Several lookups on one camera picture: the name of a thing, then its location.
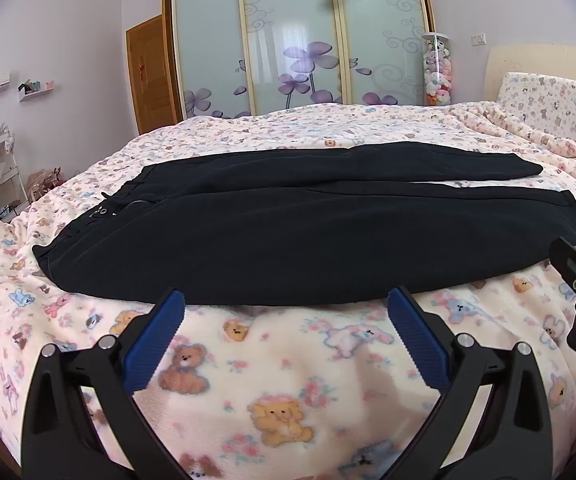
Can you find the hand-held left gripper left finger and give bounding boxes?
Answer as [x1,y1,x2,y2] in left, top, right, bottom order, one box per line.
[20,287,193,480]

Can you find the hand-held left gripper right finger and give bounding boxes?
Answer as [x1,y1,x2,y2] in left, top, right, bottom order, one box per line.
[387,286,554,480]

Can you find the black pants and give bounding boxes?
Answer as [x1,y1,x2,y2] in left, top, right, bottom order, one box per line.
[33,146,576,307]

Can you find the bear printed blanket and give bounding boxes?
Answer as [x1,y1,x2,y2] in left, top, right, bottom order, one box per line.
[0,100,576,480]

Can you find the bear printed pillow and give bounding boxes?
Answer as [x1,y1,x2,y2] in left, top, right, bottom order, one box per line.
[496,72,576,142]

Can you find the pile of brown bags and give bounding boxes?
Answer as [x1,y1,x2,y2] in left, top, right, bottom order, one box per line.
[26,166,70,202]

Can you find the cream headboard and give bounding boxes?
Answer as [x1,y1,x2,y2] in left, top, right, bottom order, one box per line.
[482,45,576,107]

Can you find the clear tube of plush toys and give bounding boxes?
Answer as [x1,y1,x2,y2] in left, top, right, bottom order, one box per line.
[422,32,453,107]

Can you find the wooden door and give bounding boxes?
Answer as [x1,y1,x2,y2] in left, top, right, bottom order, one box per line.
[126,14,185,136]

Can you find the flower glass sliding wardrobe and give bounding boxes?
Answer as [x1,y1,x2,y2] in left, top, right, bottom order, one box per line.
[162,0,436,136]

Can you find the white wall shelf with trinkets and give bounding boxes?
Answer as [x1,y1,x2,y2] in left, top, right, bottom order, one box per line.
[17,79,56,103]

